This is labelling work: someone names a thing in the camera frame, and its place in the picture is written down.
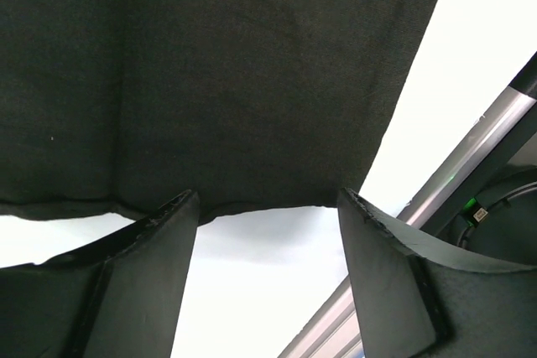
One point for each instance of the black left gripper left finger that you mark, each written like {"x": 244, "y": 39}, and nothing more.
{"x": 119, "y": 296}

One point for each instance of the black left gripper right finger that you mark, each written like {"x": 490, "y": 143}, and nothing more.
{"x": 418, "y": 296}

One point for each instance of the black long sleeve shirt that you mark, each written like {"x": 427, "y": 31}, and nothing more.
{"x": 120, "y": 105}

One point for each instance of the aluminium frame rail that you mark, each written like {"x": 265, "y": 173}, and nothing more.
{"x": 481, "y": 199}

